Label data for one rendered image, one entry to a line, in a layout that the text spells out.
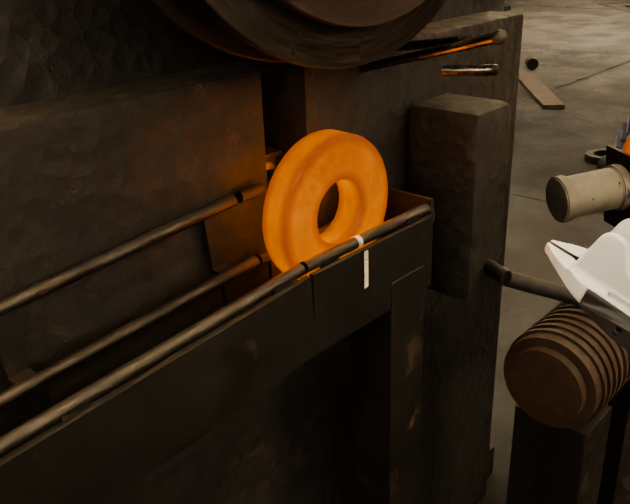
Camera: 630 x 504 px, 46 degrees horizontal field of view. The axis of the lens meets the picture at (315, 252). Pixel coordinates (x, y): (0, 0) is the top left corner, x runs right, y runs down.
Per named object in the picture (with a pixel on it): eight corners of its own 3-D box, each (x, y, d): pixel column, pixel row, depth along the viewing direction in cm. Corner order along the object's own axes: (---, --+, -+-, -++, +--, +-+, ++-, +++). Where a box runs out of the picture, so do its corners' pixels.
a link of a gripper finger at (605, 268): (572, 195, 55) (688, 260, 51) (542, 257, 58) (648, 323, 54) (552, 206, 53) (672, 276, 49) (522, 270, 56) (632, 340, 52)
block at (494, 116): (398, 282, 97) (401, 101, 87) (433, 262, 102) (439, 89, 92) (468, 306, 90) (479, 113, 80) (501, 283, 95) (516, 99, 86)
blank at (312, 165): (239, 185, 66) (265, 193, 64) (346, 98, 73) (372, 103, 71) (286, 307, 75) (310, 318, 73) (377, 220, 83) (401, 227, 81)
